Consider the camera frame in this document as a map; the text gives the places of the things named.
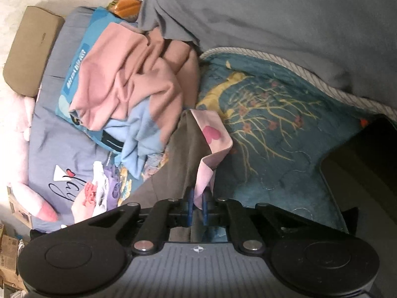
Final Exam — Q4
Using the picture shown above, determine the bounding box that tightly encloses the purple folded cloth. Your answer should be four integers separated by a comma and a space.
102, 164, 125, 208

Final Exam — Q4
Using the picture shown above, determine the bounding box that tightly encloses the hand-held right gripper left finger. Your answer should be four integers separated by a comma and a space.
88, 186, 196, 256

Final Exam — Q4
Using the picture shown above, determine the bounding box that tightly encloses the grey garment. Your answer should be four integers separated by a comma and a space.
119, 109, 214, 243

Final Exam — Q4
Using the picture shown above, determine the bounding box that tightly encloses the cardboard box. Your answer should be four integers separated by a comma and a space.
0, 220, 32, 292

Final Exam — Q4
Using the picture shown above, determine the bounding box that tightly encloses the pink plush toy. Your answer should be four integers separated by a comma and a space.
8, 95, 59, 222

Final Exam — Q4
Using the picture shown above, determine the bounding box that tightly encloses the orange bag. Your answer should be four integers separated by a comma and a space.
107, 0, 145, 17

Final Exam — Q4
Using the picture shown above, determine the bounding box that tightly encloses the blue cartoon officer pillow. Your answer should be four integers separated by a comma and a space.
55, 6, 137, 152

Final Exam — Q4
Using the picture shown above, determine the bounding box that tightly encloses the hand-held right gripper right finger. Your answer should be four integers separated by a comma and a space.
201, 189, 311, 253

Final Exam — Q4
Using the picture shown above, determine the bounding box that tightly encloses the grey-blue script-print pillow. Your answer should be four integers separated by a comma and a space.
28, 6, 143, 233

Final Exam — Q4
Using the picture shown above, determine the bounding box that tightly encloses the pink and blue hoodie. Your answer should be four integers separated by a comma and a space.
68, 23, 200, 179

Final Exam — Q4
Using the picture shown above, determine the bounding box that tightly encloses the white folded cloth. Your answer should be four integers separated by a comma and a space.
60, 161, 109, 228

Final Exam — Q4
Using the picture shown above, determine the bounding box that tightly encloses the grey duvet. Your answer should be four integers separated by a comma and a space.
136, 0, 397, 114

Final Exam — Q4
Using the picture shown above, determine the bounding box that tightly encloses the blue floral quilt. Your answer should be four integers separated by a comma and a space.
115, 46, 391, 243

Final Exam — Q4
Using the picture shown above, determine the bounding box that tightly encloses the pink fluffy towel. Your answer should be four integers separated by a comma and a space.
71, 182, 100, 224

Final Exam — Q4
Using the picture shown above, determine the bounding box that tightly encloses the pink heart-print cloth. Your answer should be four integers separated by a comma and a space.
189, 109, 233, 205

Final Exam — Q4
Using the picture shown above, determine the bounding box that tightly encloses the tan cushion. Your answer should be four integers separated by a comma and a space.
3, 6, 66, 97

